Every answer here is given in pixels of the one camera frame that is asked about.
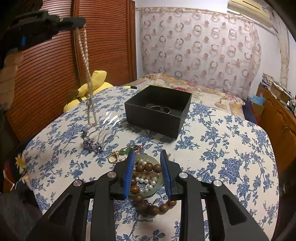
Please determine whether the green jade bangle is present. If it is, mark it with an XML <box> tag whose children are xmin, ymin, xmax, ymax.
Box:
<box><xmin>129</xmin><ymin>154</ymin><xmax>163</xmax><ymax>197</ymax></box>

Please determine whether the yellow Pikachu plush toy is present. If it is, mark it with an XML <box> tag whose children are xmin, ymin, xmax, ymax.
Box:
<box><xmin>63</xmin><ymin>70</ymin><xmax>138</xmax><ymax>113</ymax></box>

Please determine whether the beige side curtain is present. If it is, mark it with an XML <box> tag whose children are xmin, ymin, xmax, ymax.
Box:
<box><xmin>274</xmin><ymin>11</ymin><xmax>290</xmax><ymax>88</ymax></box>

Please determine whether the floral bed cover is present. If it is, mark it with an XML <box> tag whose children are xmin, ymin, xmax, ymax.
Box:
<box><xmin>127</xmin><ymin>73</ymin><xmax>244</xmax><ymax>118</ymax></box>

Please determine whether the circle pattern sheer curtain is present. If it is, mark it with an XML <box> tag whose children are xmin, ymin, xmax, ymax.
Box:
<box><xmin>139</xmin><ymin>7</ymin><xmax>261</xmax><ymax>98</ymax></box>

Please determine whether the black open jewelry box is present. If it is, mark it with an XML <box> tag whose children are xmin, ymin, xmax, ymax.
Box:
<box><xmin>125</xmin><ymin>85</ymin><xmax>192</xmax><ymax>139</ymax></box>

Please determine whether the white pearl necklace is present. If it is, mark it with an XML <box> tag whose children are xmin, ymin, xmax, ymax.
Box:
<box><xmin>75</xmin><ymin>25</ymin><xmax>98</xmax><ymax>128</ymax></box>

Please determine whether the cardboard box on sideboard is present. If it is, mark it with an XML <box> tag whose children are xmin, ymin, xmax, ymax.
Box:
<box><xmin>270</xmin><ymin>82</ymin><xmax>292</xmax><ymax>103</ymax></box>

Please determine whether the blue floral tablecloth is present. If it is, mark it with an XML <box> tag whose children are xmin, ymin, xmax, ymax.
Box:
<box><xmin>21</xmin><ymin>86</ymin><xmax>280</xmax><ymax>241</ymax></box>

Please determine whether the brown wooden bead bracelet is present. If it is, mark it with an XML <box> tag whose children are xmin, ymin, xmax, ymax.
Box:
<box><xmin>129</xmin><ymin>162</ymin><xmax>178</xmax><ymax>217</ymax></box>

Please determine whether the blue tissue gift bag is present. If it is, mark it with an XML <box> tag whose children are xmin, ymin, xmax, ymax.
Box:
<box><xmin>247</xmin><ymin>93</ymin><xmax>266</xmax><ymax>124</ymax></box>

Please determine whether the cream wall air conditioner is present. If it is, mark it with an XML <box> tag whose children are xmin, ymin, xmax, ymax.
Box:
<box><xmin>227</xmin><ymin>0</ymin><xmax>270</xmax><ymax>20</ymax></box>

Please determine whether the silver bangle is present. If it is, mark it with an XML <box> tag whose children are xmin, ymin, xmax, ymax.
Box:
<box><xmin>145</xmin><ymin>104</ymin><xmax>171</xmax><ymax>114</ymax></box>

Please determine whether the wooden louvered wardrobe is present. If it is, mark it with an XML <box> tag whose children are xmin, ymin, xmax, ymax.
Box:
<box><xmin>6</xmin><ymin>1</ymin><xmax>137</xmax><ymax>142</ymax></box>

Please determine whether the person's left hand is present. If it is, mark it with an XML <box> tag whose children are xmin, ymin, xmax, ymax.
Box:
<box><xmin>0</xmin><ymin>52</ymin><xmax>23</xmax><ymax>110</ymax></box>

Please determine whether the wooden sideboard cabinet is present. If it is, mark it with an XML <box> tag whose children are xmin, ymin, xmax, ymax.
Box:
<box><xmin>256</xmin><ymin>85</ymin><xmax>295</xmax><ymax>168</ymax></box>

